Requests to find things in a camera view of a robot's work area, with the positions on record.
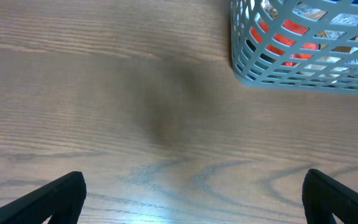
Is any grey plastic slotted basket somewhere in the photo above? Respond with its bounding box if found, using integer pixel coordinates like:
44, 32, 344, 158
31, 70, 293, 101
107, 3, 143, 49
231, 0, 358, 93

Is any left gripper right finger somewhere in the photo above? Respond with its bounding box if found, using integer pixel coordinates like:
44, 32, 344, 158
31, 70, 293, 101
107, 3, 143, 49
302, 169, 358, 224

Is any beige snack pouch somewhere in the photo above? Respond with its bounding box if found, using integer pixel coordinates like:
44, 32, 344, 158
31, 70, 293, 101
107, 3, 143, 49
300, 30, 358, 79

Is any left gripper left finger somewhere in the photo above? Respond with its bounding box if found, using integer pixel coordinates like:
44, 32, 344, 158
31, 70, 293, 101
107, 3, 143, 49
0, 171, 86, 224

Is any orange biscuit roll package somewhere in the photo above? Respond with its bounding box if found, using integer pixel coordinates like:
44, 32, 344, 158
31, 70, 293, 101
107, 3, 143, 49
250, 19, 319, 67

